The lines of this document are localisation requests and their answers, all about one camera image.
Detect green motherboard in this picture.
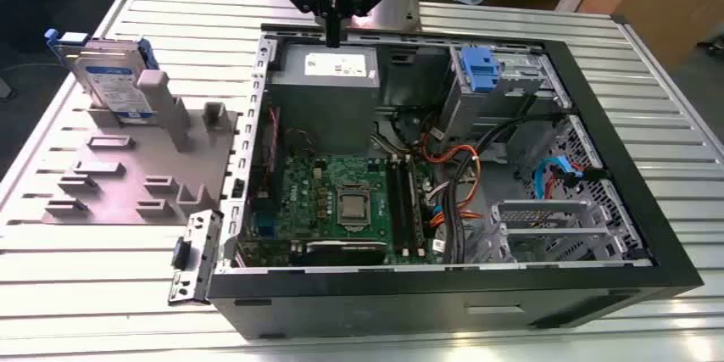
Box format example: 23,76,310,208
240,153,448,268

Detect grey power supply unit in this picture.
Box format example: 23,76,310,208
266,43,380,158

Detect metal drive cage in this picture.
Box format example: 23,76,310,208
440,43,571,147

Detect blue drive latch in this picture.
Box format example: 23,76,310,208
460,46,503,94

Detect black power wire connector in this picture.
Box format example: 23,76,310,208
556,166,611,187

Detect metal slot bracket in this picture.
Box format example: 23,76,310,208
168,209,223,306

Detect thin red wire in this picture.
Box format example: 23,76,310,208
248,105,283,200

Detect thick black cable bundle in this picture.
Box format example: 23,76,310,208
440,110,572,264

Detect black chair caster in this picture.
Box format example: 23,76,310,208
698,35,724,58

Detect metal disk bay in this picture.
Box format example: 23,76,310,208
490,198,639,264

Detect black chair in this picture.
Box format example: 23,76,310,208
0,0,67,56

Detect hard disk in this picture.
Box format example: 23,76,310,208
43,29,159,126

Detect black graphics card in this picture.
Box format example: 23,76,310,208
288,239,390,268

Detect grey parts rack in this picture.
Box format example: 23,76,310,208
43,69,244,226

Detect CPU socket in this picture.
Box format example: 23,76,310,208
332,182,379,235

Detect silver CPU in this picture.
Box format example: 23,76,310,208
339,195,372,227

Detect orange power wires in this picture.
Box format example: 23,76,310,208
422,144,488,227

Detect black RAM slot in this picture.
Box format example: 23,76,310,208
387,154,415,258
402,154,430,258

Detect blue data wire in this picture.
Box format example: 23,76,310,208
531,157,587,202

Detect black PC case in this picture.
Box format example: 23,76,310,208
206,22,706,341

